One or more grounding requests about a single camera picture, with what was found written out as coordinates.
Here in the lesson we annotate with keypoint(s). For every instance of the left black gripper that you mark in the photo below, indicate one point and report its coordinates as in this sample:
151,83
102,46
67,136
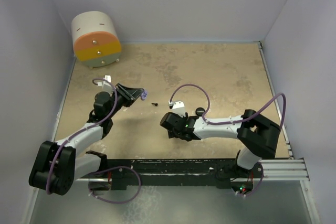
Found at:
129,95

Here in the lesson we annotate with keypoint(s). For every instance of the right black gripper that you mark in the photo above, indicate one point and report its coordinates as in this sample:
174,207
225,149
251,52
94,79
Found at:
172,135

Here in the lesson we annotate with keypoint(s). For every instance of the purple earbud charging case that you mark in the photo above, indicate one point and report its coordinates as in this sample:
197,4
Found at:
144,95

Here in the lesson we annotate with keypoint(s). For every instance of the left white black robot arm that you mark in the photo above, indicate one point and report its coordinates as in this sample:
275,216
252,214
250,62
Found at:
57,164

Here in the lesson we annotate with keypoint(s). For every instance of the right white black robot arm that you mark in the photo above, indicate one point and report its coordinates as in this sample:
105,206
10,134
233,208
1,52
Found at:
258,134

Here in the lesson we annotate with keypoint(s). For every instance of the black earbud charging case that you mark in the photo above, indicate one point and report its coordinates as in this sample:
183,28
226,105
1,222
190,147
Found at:
200,111

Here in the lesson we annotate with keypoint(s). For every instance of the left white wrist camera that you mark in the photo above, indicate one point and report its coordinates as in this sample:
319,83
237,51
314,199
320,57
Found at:
105,82

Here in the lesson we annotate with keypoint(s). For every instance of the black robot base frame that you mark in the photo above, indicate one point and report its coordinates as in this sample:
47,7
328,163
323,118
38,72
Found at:
222,173

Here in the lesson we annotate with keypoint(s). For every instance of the aluminium extrusion rail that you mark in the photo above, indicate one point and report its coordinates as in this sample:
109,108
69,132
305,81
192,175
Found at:
285,170

